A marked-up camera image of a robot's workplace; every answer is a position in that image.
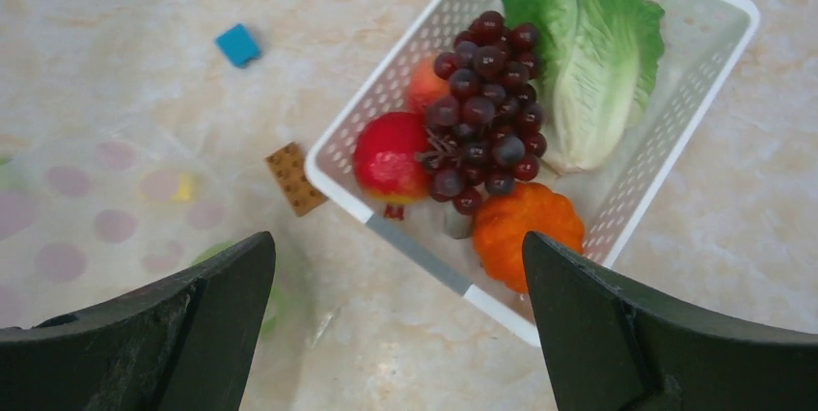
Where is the blue block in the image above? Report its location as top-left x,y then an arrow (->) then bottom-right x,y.
215,23 -> 261,69

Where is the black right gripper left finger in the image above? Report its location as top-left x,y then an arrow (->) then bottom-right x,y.
1,232 -> 276,410

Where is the orange mini pumpkin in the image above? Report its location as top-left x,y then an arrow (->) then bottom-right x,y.
472,182 -> 586,294

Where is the peach fruit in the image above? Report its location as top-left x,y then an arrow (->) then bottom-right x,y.
404,56 -> 450,114

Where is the green lettuce leaf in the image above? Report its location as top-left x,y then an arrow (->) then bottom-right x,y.
502,0 -> 665,174

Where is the dark red grape bunch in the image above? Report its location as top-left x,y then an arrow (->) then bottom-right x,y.
416,11 -> 547,216

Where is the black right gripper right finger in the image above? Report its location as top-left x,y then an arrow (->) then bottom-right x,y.
523,232 -> 817,410

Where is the yellow lego brick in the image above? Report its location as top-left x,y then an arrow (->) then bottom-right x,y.
171,172 -> 196,202

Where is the red apple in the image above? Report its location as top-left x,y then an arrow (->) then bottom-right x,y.
352,112 -> 431,205

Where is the white perforated plastic basket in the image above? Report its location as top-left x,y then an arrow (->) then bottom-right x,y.
305,0 -> 759,346

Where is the brown lego brick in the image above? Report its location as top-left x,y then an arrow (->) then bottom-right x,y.
264,142 -> 327,217

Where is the clear zip top bag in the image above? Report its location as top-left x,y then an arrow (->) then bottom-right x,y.
1,125 -> 333,410

